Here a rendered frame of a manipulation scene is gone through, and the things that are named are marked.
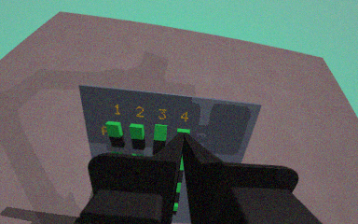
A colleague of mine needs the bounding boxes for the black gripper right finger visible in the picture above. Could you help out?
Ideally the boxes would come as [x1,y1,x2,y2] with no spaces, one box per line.
[182,133,298,224]

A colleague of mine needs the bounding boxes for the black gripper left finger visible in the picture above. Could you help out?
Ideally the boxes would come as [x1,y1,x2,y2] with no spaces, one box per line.
[88,133,184,224]

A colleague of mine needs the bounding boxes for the dark grey switch panel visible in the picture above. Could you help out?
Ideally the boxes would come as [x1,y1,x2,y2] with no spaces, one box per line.
[78,85,261,224]

